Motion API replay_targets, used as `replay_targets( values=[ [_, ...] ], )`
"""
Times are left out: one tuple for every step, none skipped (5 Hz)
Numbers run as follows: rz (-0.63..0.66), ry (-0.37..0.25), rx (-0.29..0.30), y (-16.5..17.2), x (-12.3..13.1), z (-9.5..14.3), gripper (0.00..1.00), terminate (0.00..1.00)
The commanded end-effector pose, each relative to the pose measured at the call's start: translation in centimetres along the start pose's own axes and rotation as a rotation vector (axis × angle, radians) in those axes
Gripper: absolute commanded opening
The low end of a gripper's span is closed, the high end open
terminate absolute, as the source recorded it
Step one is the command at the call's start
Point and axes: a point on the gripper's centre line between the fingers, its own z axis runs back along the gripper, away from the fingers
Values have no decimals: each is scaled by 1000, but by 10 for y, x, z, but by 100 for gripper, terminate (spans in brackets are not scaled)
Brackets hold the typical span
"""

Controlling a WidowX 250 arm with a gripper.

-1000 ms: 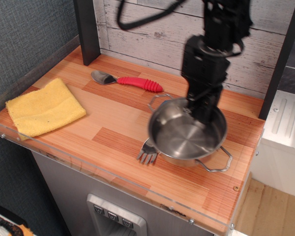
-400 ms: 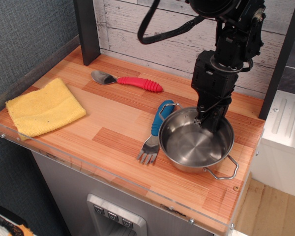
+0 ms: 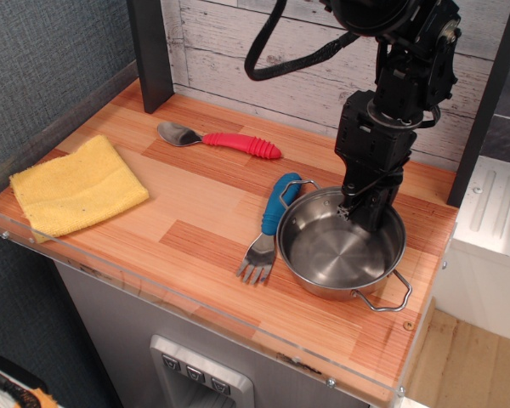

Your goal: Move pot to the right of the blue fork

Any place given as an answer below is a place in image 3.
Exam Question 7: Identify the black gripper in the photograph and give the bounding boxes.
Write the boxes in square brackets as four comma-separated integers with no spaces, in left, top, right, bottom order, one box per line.
[335,91,417,232]

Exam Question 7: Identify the stainless steel pot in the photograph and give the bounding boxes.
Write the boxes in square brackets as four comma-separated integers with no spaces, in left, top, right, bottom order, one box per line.
[275,180,412,312]

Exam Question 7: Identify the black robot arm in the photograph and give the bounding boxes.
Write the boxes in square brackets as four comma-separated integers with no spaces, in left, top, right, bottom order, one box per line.
[325,1,461,232]

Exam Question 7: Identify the white toy sink unit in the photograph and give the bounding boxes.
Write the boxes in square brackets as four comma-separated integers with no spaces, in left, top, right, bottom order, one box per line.
[433,156,510,339]

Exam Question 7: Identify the grey cabinet with dispenser panel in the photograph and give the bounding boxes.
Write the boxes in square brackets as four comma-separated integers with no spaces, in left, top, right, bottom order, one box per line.
[56,263,367,407]

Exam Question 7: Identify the yellow cloth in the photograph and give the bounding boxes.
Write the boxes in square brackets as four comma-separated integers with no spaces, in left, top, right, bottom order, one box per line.
[9,135,150,243]

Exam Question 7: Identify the clear acrylic edge guard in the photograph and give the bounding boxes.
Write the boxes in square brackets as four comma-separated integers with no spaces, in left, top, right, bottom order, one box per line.
[0,195,457,407]

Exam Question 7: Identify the orange object bottom left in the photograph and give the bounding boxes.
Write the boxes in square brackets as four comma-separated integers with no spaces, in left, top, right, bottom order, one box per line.
[30,388,60,408]

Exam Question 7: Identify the blue handled fork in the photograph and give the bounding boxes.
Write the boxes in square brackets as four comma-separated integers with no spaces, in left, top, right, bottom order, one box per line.
[236,173,302,285]

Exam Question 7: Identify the red handled spoon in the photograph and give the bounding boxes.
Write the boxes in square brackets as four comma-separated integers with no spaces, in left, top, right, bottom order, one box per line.
[157,122,282,160]

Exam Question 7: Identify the right dark post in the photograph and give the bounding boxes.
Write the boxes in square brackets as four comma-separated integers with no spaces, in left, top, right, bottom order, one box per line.
[446,14,510,207]

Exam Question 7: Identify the dark post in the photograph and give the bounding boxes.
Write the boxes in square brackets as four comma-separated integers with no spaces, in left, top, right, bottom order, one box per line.
[127,0,174,113]
[446,14,510,207]

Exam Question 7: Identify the left dark post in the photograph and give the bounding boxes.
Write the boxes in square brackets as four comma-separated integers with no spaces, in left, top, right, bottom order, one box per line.
[127,0,174,113]

